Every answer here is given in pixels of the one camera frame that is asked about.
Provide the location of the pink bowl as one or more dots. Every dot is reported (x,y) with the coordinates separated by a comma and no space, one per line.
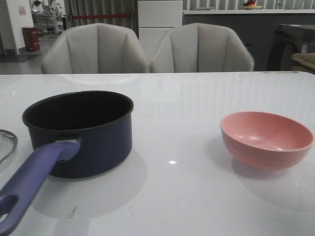
(265,141)

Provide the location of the red bin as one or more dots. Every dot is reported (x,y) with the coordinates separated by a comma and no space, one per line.
(31,38)

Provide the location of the left grey upholstered chair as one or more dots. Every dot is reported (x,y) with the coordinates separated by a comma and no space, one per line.
(96,49)

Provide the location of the glass pot lid purple knob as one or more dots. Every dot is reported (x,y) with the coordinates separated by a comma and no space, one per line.
(8,144)

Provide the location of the beige cushion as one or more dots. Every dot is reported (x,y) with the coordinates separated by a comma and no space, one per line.
(304,62)

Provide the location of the right grey upholstered chair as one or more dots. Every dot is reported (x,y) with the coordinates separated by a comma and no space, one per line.
(200,47)

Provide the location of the grey counter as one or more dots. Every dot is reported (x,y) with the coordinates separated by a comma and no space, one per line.
(255,27)

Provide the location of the fruit plate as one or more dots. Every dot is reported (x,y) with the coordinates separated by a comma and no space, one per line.
(251,5)

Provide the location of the white cabinet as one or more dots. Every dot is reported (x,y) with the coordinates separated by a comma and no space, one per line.
(155,17)

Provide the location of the dark blue saucepan purple handle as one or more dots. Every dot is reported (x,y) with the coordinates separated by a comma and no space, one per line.
(73,135)

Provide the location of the grey upholstered chair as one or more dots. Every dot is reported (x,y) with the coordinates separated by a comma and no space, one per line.
(200,47)
(96,49)

